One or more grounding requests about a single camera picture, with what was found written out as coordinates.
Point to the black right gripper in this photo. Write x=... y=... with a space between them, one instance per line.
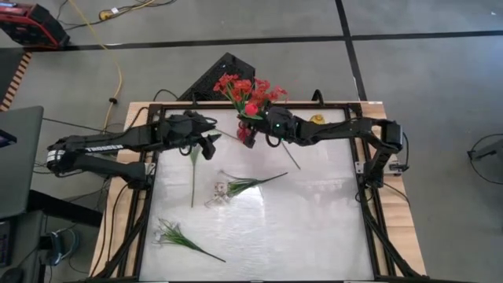
x=281 y=123

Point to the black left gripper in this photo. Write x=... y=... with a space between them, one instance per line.
x=184 y=127

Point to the red tulip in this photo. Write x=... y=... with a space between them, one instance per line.
x=251 y=109

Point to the red flower bunch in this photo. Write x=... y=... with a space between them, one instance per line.
x=230 y=82
x=261 y=94

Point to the white flower bunch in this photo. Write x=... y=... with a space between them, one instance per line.
x=243 y=182
x=175 y=236

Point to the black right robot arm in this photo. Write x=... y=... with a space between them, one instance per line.
x=338 y=131

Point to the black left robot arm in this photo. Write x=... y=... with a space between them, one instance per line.
x=102 y=147

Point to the red glass vase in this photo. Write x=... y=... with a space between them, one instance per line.
x=241 y=133

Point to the yellow glass vase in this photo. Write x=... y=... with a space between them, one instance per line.
x=316 y=118

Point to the black perforated crate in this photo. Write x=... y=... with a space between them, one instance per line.
x=208 y=82

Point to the red black tool cart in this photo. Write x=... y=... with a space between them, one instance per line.
x=31 y=27

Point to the black keyboard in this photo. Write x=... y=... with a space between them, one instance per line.
x=4 y=243

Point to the black table frame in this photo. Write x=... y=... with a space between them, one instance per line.
x=184 y=106

